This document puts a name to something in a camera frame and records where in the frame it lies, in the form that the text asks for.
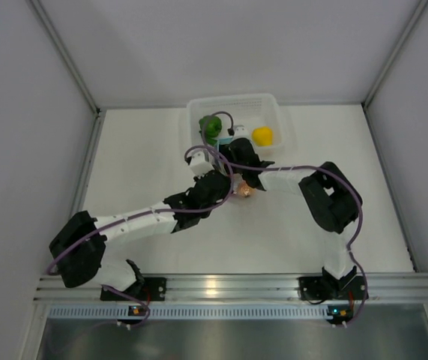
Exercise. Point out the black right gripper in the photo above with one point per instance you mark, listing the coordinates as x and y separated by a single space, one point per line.
227 151

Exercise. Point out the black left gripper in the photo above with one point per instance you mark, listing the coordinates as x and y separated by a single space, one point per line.
225 190

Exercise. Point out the fake orange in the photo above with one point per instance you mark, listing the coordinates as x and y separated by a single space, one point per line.
244 190

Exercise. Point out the green fake bell pepper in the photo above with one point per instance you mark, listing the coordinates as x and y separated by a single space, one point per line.
211 125

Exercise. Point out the clear zip top bag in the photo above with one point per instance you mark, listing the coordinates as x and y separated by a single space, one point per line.
228 165

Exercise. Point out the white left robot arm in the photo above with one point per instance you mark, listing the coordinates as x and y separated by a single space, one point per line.
87 249

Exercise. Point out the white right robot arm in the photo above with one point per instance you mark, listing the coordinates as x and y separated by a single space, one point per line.
335 207

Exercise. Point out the white plastic basket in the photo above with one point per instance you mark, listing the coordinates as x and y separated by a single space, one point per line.
247 112

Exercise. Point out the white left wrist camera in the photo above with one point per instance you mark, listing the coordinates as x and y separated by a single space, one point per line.
199 162

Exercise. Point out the black left base bracket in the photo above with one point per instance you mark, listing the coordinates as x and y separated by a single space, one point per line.
153 289

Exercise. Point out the black base bracket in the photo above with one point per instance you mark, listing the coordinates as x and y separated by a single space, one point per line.
322 288
153 289

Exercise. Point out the slotted white cable duct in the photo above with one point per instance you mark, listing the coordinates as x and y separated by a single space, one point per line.
197 312

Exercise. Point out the black right base bracket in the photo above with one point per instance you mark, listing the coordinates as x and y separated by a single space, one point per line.
322 288

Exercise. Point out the aluminium mounting rail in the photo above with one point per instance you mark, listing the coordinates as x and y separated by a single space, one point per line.
382 287

